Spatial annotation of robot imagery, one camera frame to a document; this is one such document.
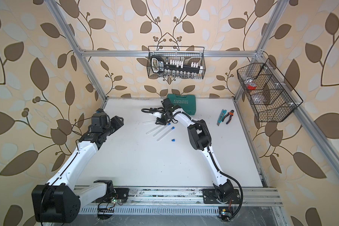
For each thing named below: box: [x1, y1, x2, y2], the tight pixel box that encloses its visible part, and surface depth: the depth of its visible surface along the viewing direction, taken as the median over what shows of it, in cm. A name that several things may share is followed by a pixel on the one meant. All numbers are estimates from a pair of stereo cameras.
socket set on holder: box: [150, 55, 204, 78], surface depth 86 cm
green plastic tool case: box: [166, 93, 197, 116], surface depth 116 cm
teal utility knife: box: [216, 108, 228, 127], surface depth 110 cm
